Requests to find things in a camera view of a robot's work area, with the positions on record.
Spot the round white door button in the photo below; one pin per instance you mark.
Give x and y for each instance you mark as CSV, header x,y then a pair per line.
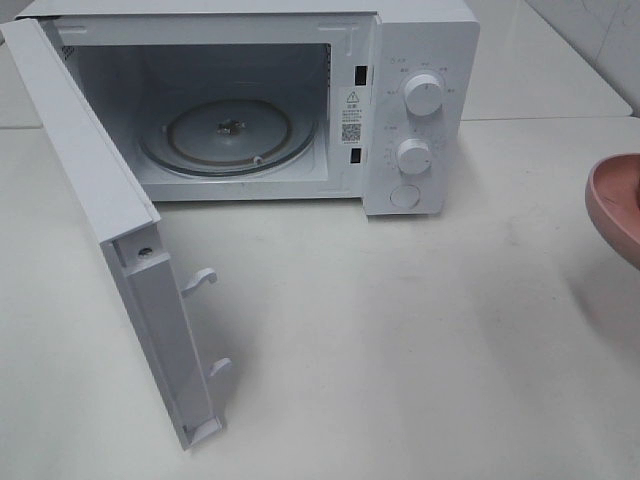
x,y
405,196

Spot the white microwave knob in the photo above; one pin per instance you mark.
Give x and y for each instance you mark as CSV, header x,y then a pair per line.
x,y
413,157
423,94

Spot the pink round plate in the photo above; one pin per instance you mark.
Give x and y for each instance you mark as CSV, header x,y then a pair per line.
x,y
612,203

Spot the white microwave door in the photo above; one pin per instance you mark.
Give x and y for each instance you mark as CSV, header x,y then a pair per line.
x,y
124,222

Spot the glass microwave turntable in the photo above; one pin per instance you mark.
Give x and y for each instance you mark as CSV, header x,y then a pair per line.
x,y
229,137

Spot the white microwave oven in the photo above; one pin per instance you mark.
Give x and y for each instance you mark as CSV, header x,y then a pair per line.
x,y
345,62

